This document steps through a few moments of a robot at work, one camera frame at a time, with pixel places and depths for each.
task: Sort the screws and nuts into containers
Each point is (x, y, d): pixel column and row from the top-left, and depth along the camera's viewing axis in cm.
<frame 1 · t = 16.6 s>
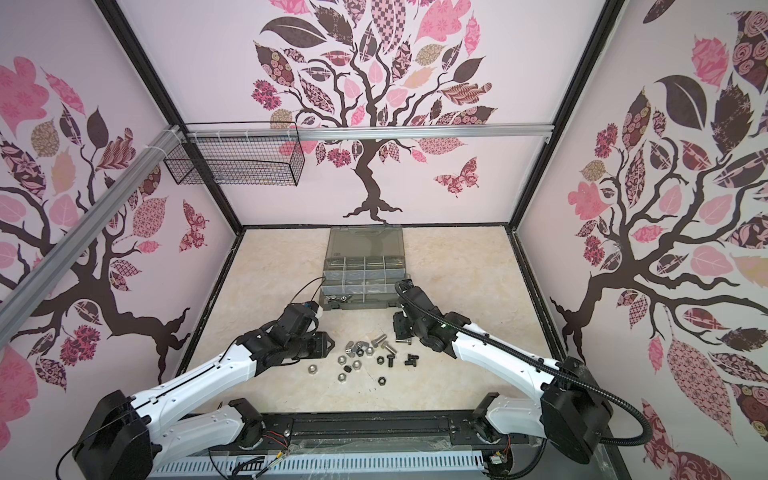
left hand: (328, 349, 82), fingers open
right hand: (397, 315, 83), fingers open
silver wing nut: (343, 298, 99), point 2 cm above the table
silver hex nut far left: (312, 369, 85), on the table
silver hex bolt upright: (378, 340, 91), on the table
black socket screw pair: (412, 360, 87), on the table
black screw centre: (390, 358, 87), on the table
black hex nut front: (381, 380, 83), on the table
silver hex nut front: (342, 377, 85), on the table
silver hex nut centre: (357, 365, 87), on the table
silver hex nut left centre: (341, 360, 87), on the table
black hex nut small: (380, 360, 87), on the table

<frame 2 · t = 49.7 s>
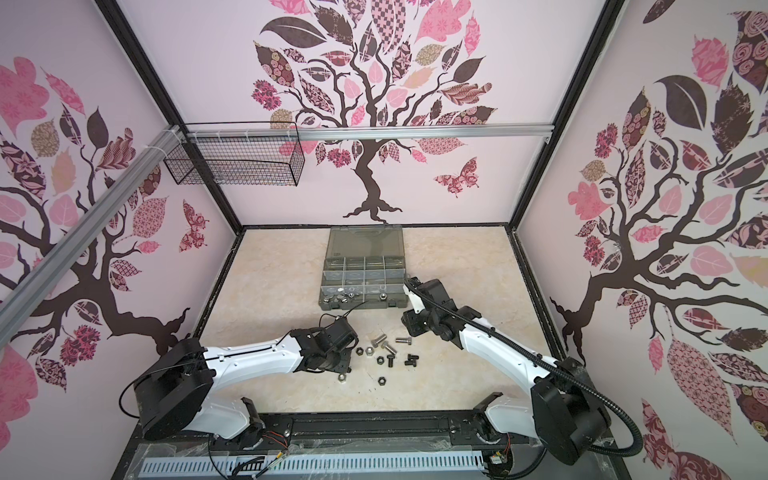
left hand: (341, 365, 85), fingers open
right hand: (408, 312, 85), fingers open
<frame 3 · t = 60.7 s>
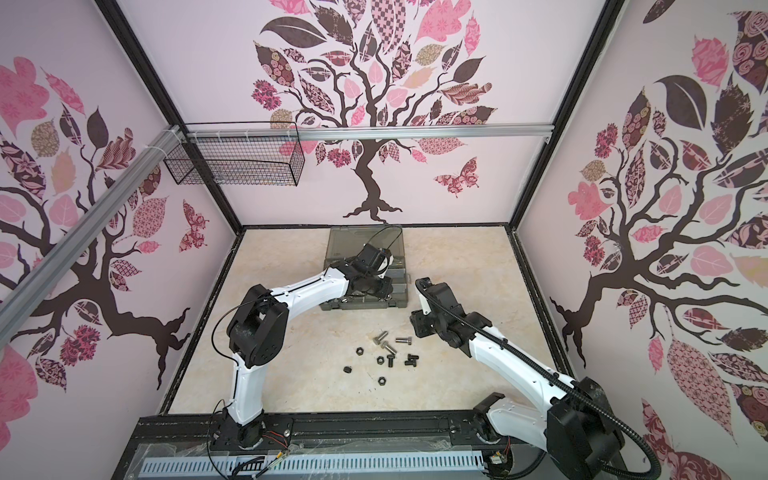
left hand: (387, 290, 94), fingers closed
right hand: (417, 312, 84), fingers open
black hex nut left: (347, 369, 85), on the table
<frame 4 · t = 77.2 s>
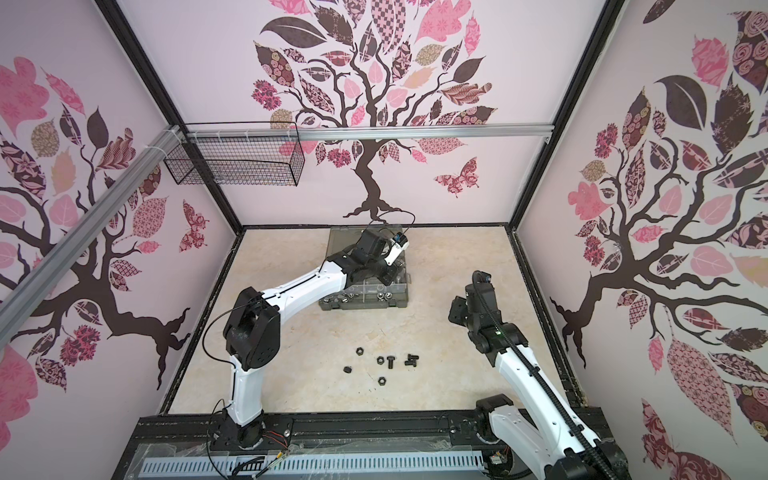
left hand: (396, 269, 90), fingers closed
right hand: (459, 300, 82), fingers open
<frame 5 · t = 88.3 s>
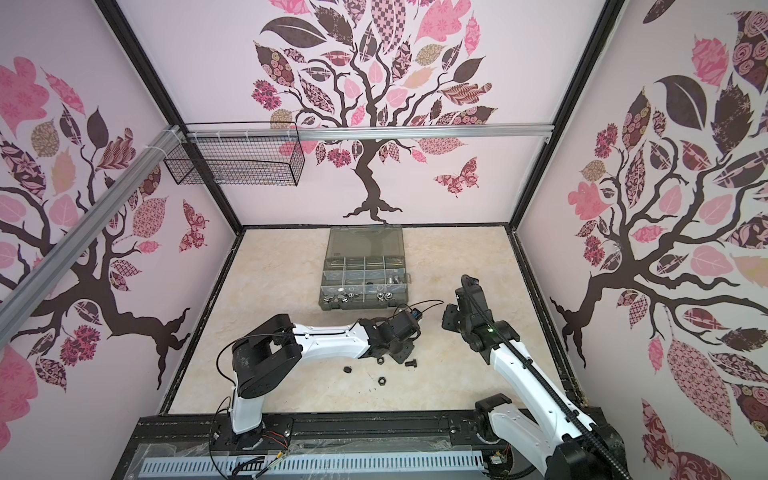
left hand: (403, 347, 89), fingers closed
right hand: (450, 309, 84), fingers open
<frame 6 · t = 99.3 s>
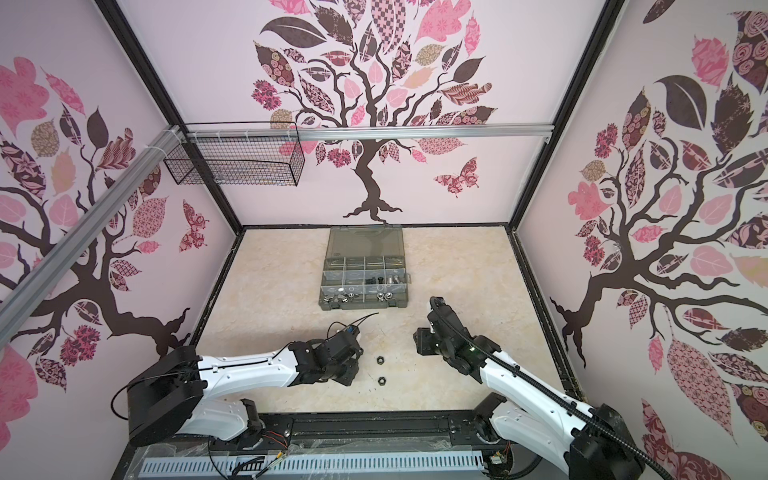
left hand: (351, 373, 83), fingers open
right hand: (419, 332, 83), fingers open
